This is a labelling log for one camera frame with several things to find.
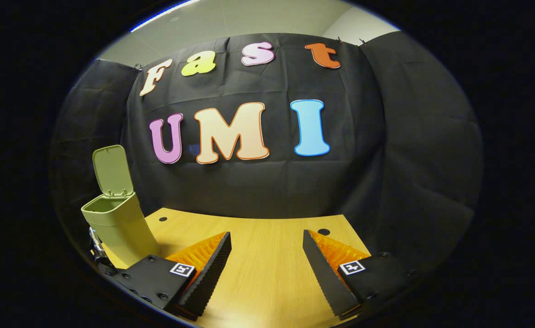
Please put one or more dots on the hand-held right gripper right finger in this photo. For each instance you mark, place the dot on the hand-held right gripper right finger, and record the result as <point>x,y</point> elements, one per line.
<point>326,278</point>

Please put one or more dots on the black backdrop cloth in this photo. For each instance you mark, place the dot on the black backdrop cloth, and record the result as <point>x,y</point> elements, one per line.
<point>385,159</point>

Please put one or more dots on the green desktop garbage bin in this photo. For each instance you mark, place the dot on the green desktop garbage bin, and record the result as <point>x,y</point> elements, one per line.
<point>121,228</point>

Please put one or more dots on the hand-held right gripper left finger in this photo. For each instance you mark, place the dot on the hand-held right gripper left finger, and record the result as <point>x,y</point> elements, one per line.
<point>208,278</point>

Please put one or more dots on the wooden desktop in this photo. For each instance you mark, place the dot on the wooden desktop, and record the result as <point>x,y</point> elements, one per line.
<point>267,255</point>

